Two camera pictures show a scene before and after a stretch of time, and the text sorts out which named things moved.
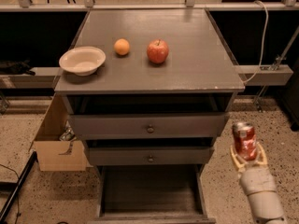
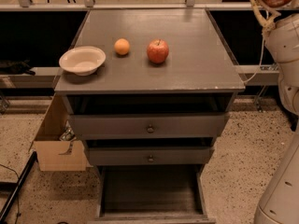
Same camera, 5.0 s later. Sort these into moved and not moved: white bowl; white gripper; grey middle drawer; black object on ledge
Moved: white gripper
Not moved: grey middle drawer; black object on ledge; white bowl
